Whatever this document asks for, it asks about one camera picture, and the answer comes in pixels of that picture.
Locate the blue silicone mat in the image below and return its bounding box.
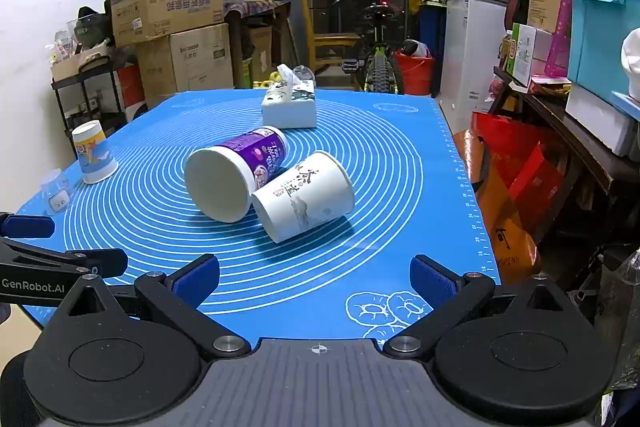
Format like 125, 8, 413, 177
15, 89, 503, 343

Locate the wooden chair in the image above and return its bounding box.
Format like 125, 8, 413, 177
298, 0, 361, 78

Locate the green and white carton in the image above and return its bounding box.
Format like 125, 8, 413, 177
505, 23, 553, 88

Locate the red shopping bag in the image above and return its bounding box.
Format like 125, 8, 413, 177
470, 112, 566, 253

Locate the dark wooden side table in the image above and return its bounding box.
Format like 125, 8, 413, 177
492, 67, 640, 208

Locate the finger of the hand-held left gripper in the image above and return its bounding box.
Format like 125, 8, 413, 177
0, 237, 129, 280
0, 213, 56, 240

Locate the white ink-print paper cup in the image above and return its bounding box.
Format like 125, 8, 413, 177
251, 150, 356, 244

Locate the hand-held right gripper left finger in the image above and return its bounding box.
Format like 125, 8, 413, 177
42, 253, 252, 363

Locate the white foam box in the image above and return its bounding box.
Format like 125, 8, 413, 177
565, 83, 640, 156

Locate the black metal rack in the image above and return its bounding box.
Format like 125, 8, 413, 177
51, 57, 131, 132

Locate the small clear plastic cup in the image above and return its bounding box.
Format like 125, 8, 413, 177
40, 169, 76, 215

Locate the white chest freezer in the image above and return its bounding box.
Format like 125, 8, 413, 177
440, 0, 511, 135

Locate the large brown cardboard box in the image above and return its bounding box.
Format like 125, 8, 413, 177
135, 23, 235, 95

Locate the small shallow cardboard box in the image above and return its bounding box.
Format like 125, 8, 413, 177
50, 47, 113, 82

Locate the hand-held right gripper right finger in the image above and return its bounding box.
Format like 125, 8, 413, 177
382, 254, 596, 363

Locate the cartoon-print paper cup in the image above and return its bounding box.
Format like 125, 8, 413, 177
71, 120, 119, 184

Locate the bicycle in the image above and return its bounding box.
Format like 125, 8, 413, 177
305, 0, 431, 95

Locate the pink carton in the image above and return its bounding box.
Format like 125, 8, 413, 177
544, 0, 573, 78

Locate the open cardboard box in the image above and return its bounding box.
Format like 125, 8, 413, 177
107, 0, 226, 48

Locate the teal plastic storage bin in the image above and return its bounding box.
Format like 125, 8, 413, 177
566, 0, 640, 105

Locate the white tissue box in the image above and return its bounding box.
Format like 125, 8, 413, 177
261, 63, 318, 129

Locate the purple paper cup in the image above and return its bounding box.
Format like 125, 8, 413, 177
184, 126, 288, 224

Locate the dark backpack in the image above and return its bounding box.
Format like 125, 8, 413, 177
75, 7, 113, 52

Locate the orange paper bag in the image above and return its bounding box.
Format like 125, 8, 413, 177
452, 129, 541, 288

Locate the red bucket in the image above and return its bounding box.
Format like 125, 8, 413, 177
394, 51, 435, 96

